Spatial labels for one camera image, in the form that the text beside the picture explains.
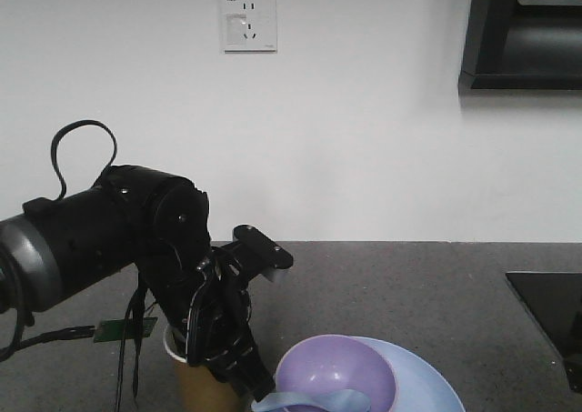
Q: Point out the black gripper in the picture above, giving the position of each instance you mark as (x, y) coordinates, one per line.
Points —
(218, 333)

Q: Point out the paper cup white inside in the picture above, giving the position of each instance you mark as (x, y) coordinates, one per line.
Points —
(199, 390)

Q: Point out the purple plastic bowl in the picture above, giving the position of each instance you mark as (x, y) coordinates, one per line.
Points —
(328, 363)

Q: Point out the light blue plastic spoon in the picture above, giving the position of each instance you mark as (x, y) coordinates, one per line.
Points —
(338, 400)

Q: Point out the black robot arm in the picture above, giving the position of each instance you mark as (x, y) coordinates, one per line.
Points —
(134, 215)

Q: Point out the light blue plastic plate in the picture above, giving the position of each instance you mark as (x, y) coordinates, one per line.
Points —
(420, 387)

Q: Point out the green circuit board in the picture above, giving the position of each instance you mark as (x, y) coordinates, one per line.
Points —
(115, 330)

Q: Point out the black induction cooktop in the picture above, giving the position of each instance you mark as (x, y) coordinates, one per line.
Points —
(553, 300)

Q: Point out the black range hood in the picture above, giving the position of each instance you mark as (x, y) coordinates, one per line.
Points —
(522, 45)

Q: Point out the white wall power socket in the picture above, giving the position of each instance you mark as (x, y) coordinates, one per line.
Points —
(249, 26)

